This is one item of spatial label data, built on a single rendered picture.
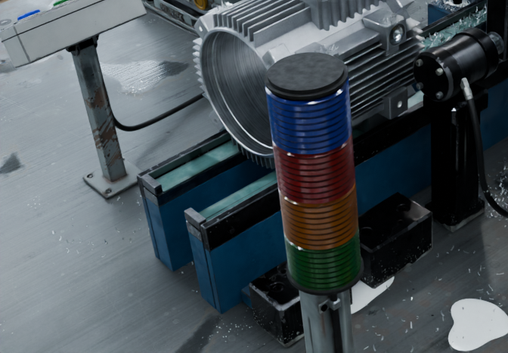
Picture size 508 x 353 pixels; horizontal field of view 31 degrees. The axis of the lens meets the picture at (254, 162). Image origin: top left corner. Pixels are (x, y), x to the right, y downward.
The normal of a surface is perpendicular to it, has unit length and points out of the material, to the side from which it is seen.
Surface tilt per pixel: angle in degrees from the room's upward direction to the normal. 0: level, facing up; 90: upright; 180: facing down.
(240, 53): 92
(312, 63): 0
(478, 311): 0
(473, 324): 0
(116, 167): 90
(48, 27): 64
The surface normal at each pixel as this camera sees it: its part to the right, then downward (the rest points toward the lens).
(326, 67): -0.11, -0.81
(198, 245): -0.79, 0.43
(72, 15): 0.49, 0.00
